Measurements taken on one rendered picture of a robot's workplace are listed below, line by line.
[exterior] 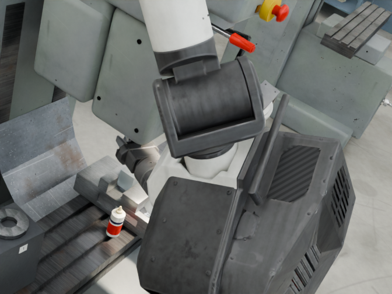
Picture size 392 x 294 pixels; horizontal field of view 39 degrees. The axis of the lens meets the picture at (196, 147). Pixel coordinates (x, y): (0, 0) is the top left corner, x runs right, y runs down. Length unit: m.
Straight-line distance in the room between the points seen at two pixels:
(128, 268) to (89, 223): 0.18
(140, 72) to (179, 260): 0.60
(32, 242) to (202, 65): 0.72
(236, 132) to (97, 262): 0.87
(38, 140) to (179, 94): 1.08
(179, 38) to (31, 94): 1.04
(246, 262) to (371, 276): 2.79
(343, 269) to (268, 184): 2.66
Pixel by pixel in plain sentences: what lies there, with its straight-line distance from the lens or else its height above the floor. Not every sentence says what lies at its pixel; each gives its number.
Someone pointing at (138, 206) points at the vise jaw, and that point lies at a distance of 1.63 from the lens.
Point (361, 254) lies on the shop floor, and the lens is 3.68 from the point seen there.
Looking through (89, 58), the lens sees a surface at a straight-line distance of 1.39.
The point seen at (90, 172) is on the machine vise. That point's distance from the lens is 1.74.
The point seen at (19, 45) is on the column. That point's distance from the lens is 1.61.
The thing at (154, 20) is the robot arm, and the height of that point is 1.84.
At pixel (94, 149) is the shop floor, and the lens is 3.54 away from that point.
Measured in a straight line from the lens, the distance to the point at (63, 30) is 1.43.
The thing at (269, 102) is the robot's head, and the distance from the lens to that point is 1.02.
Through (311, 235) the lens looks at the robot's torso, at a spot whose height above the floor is 1.63.
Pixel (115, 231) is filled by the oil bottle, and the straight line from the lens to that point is 1.64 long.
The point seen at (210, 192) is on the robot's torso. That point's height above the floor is 1.62.
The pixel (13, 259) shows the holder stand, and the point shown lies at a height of 1.10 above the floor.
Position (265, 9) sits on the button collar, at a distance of 1.21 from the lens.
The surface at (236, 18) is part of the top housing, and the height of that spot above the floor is 1.75.
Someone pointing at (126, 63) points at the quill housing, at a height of 1.51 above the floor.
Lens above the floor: 2.14
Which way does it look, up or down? 34 degrees down
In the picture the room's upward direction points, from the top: 21 degrees clockwise
